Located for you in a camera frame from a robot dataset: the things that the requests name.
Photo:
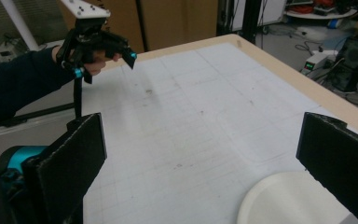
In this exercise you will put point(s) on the white round table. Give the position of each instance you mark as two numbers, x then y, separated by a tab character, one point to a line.
320	15

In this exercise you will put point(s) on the black frame base bar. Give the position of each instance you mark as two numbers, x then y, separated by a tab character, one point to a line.
43	112

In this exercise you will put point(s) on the white hook rack stand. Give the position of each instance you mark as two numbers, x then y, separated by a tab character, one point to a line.
286	202

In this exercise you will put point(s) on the large black computer tower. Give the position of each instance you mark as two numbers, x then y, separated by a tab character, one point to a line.
354	56

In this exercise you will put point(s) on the black frame upright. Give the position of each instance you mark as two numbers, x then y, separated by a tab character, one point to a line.
248	18

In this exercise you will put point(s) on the white device with green display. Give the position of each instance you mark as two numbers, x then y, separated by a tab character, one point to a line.
315	62

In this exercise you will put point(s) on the brown cardboard panel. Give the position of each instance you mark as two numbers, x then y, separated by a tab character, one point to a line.
174	21

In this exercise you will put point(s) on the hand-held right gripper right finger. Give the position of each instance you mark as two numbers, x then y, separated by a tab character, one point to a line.
338	161

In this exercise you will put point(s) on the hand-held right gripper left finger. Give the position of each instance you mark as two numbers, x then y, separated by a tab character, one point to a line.
71	165

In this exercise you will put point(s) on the white grid mat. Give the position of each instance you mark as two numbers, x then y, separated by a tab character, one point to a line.
183	109

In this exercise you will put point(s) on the white pole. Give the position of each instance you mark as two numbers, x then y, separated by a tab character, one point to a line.
18	25

